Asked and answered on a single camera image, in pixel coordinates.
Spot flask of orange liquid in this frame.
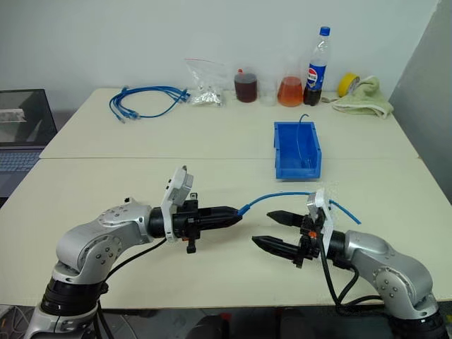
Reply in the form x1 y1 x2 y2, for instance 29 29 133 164
277 52 305 107

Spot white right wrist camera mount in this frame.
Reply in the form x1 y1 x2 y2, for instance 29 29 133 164
306 189 335 261

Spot jar of dark brown liquid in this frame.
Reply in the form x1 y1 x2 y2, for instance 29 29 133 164
233 68 259 104

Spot yellow tape roll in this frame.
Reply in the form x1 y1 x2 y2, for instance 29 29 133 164
337 72 361 98

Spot dark rounded shape under table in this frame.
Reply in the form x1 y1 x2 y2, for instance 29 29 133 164
184 313 231 339

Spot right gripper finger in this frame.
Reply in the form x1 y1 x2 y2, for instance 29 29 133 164
251 235 302 258
266 210 306 228

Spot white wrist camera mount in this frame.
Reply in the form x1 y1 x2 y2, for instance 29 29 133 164
306 189 335 261
160 165 196 243

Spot small clear plastic cup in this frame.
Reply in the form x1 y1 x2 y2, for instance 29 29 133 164
260 78 278 107

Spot blue network cable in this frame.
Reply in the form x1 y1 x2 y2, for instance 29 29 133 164
237 191 363 226
296 113 314 167
108 85 192 124
108 86 190 123
109 85 191 121
109 86 191 119

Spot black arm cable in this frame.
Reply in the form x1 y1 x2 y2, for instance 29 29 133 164
94 237 167 339
319 242 385 317

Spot light green towel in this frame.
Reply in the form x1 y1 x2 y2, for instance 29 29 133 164
331 75 395 120

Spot blue plastic bin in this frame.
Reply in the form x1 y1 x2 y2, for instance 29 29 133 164
273 121 323 182

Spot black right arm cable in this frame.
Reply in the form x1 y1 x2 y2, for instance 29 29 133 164
319 242 385 317

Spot grey laptop computer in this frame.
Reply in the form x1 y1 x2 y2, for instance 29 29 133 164
0 88 59 198

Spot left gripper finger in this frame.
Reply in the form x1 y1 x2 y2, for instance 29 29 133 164
211 217 243 232
211 206 243 220

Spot clear bag of white couplers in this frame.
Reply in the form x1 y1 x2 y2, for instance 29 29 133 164
184 57 227 107

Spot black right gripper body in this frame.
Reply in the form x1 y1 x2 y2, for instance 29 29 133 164
292 211 326 270

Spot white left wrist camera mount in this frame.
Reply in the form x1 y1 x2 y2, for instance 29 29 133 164
160 165 196 243

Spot pepsi cola bottle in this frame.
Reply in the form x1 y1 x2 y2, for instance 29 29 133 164
303 25 333 107

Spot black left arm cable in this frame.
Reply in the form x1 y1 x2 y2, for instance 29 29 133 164
94 237 167 339

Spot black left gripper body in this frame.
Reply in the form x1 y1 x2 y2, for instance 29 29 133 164
174 192 213 255

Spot grey partition panel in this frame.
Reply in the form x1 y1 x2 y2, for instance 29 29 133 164
388 0 452 208

